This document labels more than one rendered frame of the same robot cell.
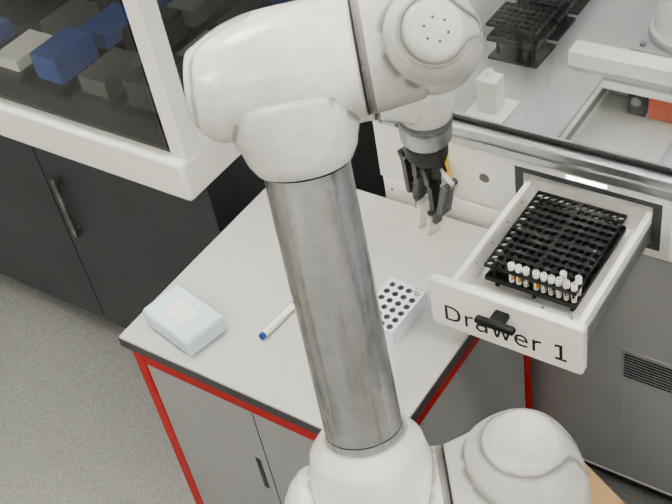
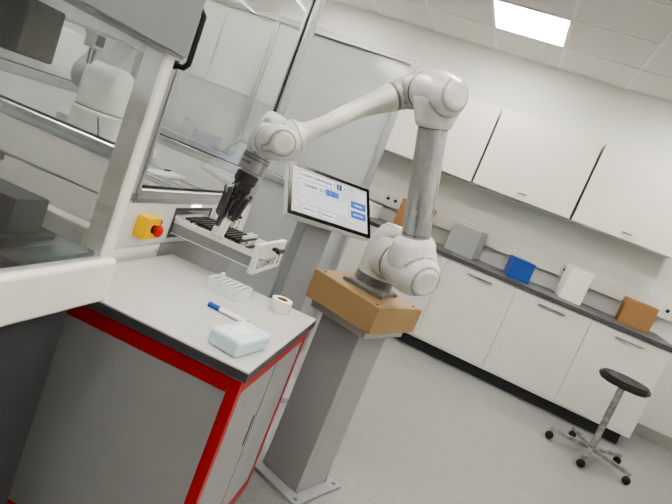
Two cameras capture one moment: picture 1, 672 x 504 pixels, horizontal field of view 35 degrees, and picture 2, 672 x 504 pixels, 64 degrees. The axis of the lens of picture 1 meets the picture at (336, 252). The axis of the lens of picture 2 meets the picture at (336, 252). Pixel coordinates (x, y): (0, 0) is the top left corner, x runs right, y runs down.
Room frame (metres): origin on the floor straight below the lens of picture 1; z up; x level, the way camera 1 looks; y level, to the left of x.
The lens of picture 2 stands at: (2.04, 1.51, 1.28)
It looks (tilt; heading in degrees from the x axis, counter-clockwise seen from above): 9 degrees down; 239
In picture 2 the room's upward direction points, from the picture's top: 22 degrees clockwise
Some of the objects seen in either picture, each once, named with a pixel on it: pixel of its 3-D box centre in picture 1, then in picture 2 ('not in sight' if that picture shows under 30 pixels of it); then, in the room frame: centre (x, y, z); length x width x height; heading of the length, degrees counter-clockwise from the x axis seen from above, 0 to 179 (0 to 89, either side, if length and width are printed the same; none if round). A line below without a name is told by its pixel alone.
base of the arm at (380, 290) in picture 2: not in sight; (374, 281); (0.78, -0.20, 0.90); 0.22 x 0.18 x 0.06; 33
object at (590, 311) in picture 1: (558, 250); (217, 236); (1.38, -0.40, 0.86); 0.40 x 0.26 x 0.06; 139
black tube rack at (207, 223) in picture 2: (556, 252); (220, 236); (1.38, -0.39, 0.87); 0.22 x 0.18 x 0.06; 139
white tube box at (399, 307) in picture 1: (392, 310); (229, 287); (1.40, -0.08, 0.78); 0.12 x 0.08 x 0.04; 137
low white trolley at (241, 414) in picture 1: (352, 408); (162, 412); (1.51, 0.03, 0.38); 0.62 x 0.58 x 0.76; 49
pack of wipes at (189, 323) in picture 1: (184, 319); (240, 337); (1.48, 0.32, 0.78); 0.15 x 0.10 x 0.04; 37
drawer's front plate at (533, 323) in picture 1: (506, 322); (268, 255); (1.22, -0.26, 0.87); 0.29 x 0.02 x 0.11; 49
